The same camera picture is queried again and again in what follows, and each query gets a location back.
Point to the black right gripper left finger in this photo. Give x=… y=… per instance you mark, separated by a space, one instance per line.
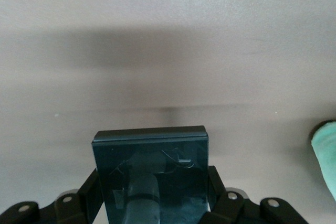
x=65 y=208

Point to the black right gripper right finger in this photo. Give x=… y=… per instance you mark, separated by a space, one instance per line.
x=236 y=211

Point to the green dinosaur plush toy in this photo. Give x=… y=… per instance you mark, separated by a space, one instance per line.
x=326 y=155

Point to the black phone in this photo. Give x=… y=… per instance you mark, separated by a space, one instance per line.
x=152 y=161

